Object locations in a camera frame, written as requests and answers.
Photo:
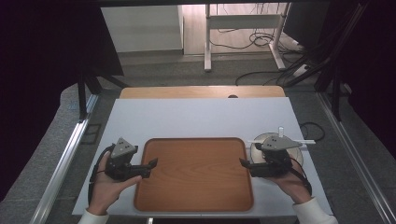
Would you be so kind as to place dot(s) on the black floor frame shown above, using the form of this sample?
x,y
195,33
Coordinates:
x,y
91,133

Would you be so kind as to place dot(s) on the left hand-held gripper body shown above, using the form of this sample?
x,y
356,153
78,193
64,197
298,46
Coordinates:
x,y
123,149

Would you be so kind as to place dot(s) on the dark curtain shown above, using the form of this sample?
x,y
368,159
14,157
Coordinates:
x,y
40,62
376,62

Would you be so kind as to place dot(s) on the person's right hand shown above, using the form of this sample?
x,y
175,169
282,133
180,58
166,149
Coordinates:
x,y
295,186

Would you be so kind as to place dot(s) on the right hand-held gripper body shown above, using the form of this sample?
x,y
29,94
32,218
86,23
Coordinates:
x,y
275,161

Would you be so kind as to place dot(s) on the brown wood-grain tray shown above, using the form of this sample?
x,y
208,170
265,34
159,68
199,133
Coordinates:
x,y
193,177

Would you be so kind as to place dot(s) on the white cabinet panel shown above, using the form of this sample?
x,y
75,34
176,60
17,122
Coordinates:
x,y
141,28

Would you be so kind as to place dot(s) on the person's left hand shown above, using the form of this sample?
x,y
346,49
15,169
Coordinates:
x,y
104,189

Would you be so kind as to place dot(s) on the white desk frame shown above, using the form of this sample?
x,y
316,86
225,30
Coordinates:
x,y
243,21

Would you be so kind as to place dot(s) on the white bowl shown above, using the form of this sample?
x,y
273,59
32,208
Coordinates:
x,y
257,149

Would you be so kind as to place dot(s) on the aluminium floor rail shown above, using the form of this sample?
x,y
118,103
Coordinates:
x,y
62,161
351,149

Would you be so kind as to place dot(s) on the white power strip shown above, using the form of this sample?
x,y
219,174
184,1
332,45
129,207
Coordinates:
x,y
301,70

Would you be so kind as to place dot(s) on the black metal stand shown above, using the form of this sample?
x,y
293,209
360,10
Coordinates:
x,y
82,93
336,93

